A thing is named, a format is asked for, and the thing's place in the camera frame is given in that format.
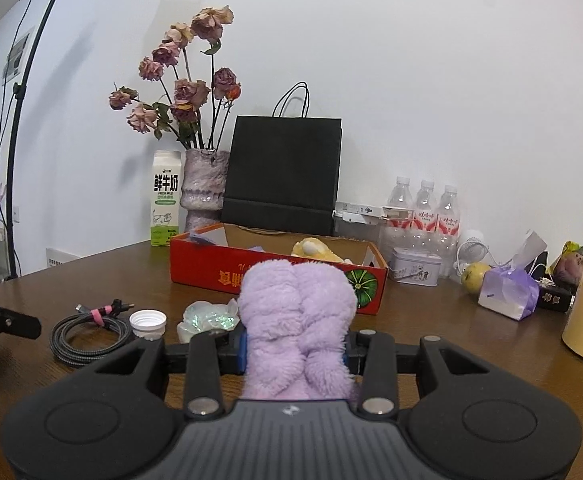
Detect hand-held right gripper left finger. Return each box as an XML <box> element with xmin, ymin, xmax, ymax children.
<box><xmin>94</xmin><ymin>331</ymin><xmax>248</xmax><ymax>419</ymax></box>

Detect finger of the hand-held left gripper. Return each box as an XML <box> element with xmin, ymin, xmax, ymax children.
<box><xmin>0</xmin><ymin>295</ymin><xmax>42</xmax><ymax>340</ymax></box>

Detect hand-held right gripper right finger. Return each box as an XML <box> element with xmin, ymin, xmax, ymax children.
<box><xmin>344</xmin><ymin>330</ymin><xmax>492</xmax><ymax>417</ymax></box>

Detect purple fluffy headband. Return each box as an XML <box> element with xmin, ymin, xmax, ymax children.
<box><xmin>238</xmin><ymin>258</ymin><xmax>360</xmax><ymax>403</ymax></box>

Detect red cardboard box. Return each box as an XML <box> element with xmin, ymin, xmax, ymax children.
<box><xmin>170</xmin><ymin>223</ymin><xmax>388</xmax><ymax>317</ymax></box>

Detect yellow and white plush toy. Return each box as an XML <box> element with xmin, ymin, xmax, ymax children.
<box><xmin>291</xmin><ymin>237</ymin><xmax>353</xmax><ymax>265</ymax></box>

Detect white tin box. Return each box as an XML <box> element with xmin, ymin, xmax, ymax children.
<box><xmin>387</xmin><ymin>247</ymin><xmax>443</xmax><ymax>287</ymax></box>

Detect white bottle cap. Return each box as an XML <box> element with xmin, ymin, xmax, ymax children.
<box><xmin>129</xmin><ymin>309</ymin><xmax>168</xmax><ymax>341</ymax></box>

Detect yellow apple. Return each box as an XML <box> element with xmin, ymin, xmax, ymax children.
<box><xmin>461</xmin><ymin>261</ymin><xmax>493</xmax><ymax>295</ymax></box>

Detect small white fan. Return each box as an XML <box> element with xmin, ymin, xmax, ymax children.
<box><xmin>453</xmin><ymin>230</ymin><xmax>488</xmax><ymax>281</ymax></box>

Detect purple tissue pack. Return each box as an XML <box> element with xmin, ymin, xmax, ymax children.
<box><xmin>478</xmin><ymin>266</ymin><xmax>540</xmax><ymax>321</ymax></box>

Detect flat white box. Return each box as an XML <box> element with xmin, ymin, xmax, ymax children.
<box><xmin>334</xmin><ymin>201</ymin><xmax>415</xmax><ymax>226</ymax></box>

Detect purple fuzzy vase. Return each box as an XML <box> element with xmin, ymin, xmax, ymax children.
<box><xmin>178</xmin><ymin>148</ymin><xmax>231</xmax><ymax>234</ymax></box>

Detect green and white milk carton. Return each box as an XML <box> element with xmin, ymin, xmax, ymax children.
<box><xmin>150</xmin><ymin>150</ymin><xmax>182</xmax><ymax>248</ymax></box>

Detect black light stand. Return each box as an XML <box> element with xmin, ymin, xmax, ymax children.
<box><xmin>1</xmin><ymin>0</ymin><xmax>68</xmax><ymax>281</ymax></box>

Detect black paper bag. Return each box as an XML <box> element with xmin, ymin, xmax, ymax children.
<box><xmin>220</xmin><ymin>81</ymin><xmax>343</xmax><ymax>237</ymax></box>

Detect colourful snack packet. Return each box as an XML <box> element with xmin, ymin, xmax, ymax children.
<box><xmin>546</xmin><ymin>241</ymin><xmax>583</xmax><ymax>287</ymax></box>

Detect dried pink roses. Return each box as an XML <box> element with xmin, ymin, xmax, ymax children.
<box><xmin>108</xmin><ymin>5</ymin><xmax>242</xmax><ymax>152</ymax></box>

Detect white wall socket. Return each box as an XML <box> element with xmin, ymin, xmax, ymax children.
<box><xmin>46</xmin><ymin>246</ymin><xmax>81</xmax><ymax>267</ymax></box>

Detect grey braided cable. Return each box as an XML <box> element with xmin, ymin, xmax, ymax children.
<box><xmin>50</xmin><ymin>298</ymin><xmax>138</xmax><ymax>367</ymax></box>

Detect wall poster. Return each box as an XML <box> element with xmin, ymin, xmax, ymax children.
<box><xmin>2</xmin><ymin>32</ymin><xmax>31</xmax><ymax>84</ymax></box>

